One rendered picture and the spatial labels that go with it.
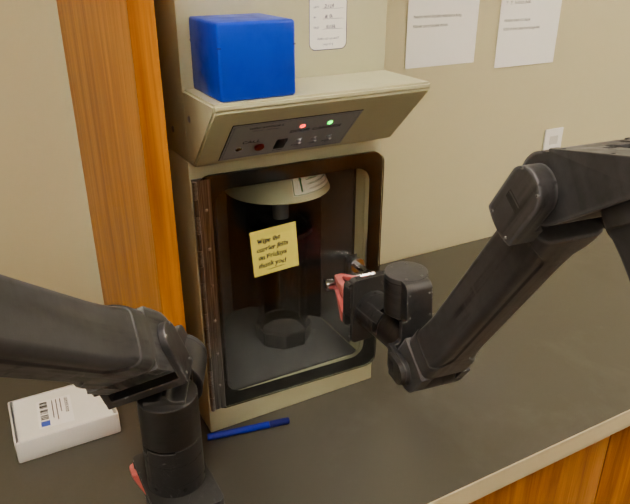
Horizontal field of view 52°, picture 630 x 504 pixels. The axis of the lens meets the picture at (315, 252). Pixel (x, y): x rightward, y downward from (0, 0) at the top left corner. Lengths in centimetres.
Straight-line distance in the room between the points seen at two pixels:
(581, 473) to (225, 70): 97
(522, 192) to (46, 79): 96
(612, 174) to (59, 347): 37
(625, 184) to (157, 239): 56
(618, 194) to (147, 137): 53
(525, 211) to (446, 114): 121
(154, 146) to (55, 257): 63
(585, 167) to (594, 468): 97
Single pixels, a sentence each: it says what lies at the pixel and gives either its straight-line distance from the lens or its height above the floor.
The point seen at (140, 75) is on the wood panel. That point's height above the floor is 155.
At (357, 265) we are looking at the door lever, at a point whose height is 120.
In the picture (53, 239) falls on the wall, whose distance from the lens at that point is 137.
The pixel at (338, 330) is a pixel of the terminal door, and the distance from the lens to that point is 112.
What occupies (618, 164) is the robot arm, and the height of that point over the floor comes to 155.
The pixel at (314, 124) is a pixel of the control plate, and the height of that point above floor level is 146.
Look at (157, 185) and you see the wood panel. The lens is 81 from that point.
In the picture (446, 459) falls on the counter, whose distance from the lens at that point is 110.
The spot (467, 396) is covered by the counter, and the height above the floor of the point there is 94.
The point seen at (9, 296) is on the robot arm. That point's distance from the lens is 43.
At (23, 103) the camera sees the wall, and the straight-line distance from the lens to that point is 129.
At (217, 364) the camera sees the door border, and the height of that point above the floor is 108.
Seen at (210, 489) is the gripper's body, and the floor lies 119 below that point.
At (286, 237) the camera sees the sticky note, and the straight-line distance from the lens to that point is 99.
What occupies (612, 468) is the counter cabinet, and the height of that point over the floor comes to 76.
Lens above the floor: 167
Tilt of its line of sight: 25 degrees down
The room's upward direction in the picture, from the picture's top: straight up
